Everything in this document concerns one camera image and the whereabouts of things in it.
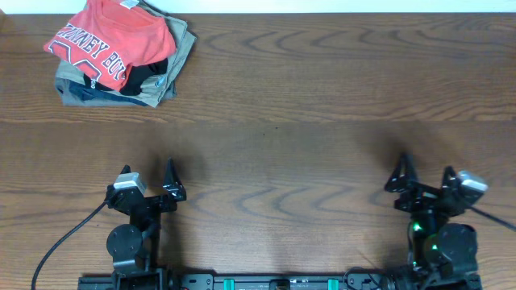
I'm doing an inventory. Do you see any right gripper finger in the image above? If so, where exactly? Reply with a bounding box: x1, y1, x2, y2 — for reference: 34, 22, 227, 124
384, 153, 418, 193
441, 166, 458, 188

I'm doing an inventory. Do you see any red printed t-shirt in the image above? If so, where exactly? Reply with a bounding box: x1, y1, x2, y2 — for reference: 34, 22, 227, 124
44, 0, 177, 91

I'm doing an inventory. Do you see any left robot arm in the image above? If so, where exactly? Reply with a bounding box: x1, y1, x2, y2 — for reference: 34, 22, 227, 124
105, 159, 186, 289

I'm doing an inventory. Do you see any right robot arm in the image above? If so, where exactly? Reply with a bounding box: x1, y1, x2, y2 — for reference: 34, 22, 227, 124
380, 154, 489, 290

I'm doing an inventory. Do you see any black folded garment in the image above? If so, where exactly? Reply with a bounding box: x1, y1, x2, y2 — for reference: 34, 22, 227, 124
83, 58, 169, 96

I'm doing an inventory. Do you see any grey blue folded garment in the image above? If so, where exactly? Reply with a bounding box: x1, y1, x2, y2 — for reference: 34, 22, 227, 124
55, 76, 177, 107

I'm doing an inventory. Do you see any khaki folded garment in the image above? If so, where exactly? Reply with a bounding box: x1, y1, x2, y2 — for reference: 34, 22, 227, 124
54, 0, 198, 109

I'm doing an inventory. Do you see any right black camera cable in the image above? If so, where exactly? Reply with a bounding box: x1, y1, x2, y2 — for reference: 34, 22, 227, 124
469, 205, 516, 234

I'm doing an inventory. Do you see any black camera cable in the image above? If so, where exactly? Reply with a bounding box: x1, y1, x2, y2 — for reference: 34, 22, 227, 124
31, 200, 109, 290
469, 205, 516, 234

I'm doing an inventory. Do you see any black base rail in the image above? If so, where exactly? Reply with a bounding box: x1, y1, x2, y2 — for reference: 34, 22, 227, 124
77, 271, 483, 290

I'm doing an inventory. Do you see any left black camera cable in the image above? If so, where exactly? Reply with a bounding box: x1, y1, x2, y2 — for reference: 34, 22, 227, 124
31, 200, 109, 290

